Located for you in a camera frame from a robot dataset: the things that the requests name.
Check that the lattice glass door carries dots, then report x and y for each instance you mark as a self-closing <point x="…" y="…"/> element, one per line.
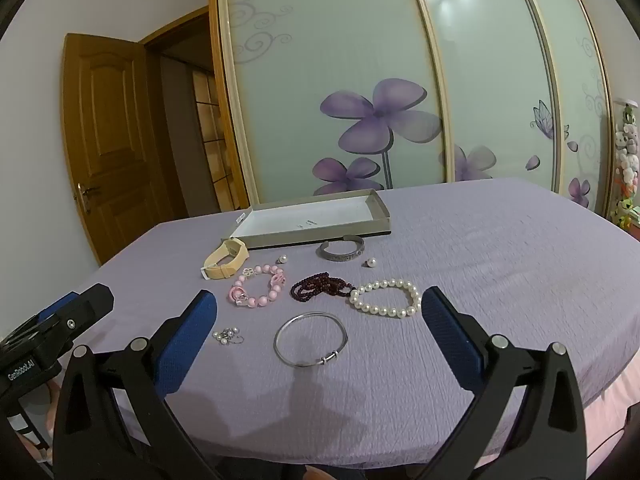
<point x="207" y="125"/>

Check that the grey cardboard box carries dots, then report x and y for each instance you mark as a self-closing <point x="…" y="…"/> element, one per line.
<point x="310" y="220"/>

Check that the beige watch band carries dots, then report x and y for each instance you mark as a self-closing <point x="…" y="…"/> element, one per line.
<point x="220" y="266"/>

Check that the purple bedsheet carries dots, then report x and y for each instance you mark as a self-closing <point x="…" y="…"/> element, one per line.
<point x="500" y="270"/>

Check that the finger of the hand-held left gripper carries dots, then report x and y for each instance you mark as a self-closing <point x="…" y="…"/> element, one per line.
<point x="80" y="307"/>

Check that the wooden room door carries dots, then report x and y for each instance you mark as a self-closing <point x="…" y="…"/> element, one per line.
<point x="115" y="135"/>

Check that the butterfly print wardrobe sliding door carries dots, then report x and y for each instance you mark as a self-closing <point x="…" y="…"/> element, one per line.
<point x="490" y="85"/>

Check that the large flower wardrobe sliding door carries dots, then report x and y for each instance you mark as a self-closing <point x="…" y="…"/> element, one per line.
<point x="310" y="60"/>

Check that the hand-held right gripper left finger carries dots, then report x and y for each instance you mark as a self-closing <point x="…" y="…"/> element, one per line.
<point x="192" y="330"/>

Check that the wooden door frame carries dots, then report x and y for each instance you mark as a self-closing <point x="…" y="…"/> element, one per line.
<point x="175" y="22"/>

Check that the silver bangle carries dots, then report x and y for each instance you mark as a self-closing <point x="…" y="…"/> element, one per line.
<point x="330" y="358"/>

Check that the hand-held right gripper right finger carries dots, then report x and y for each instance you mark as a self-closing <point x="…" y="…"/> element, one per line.
<point x="447" y="330"/>

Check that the pink bed skirt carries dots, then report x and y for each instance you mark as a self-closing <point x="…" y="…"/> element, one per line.
<point x="612" y="410"/>

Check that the hanging plush toys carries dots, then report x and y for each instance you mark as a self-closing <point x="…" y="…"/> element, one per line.
<point x="627" y="160"/>

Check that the small silver pearl earrings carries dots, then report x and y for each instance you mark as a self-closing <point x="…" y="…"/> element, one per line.
<point x="227" y="335"/>

